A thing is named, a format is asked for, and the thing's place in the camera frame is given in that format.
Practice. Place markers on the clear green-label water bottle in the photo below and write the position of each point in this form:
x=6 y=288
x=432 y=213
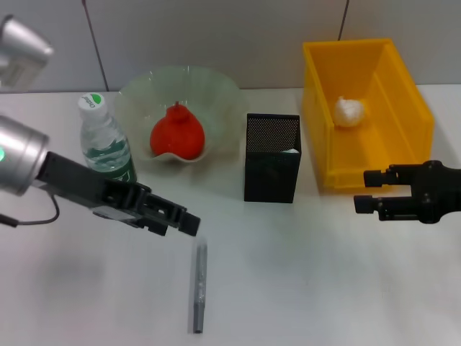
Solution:
x=104 y=140

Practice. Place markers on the black mesh pen holder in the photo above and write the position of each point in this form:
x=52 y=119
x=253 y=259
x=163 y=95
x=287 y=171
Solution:
x=270 y=180

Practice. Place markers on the white paper ball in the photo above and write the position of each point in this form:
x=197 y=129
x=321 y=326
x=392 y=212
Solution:
x=349 y=111

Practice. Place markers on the grey glitter pen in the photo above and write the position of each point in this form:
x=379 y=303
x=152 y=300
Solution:
x=198 y=288

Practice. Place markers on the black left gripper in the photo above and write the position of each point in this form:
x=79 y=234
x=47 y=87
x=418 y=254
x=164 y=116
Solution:
x=83 y=184

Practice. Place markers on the yellow plastic bin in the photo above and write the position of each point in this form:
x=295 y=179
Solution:
x=396 y=90

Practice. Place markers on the translucent green wavy fruit plate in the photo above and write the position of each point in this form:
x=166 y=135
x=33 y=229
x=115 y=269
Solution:
x=216 y=97

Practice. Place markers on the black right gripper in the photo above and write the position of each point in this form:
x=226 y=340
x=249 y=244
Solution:
x=439 y=191

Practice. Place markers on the red-orange toy orange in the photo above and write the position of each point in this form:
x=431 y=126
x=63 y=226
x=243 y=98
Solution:
x=178 y=138

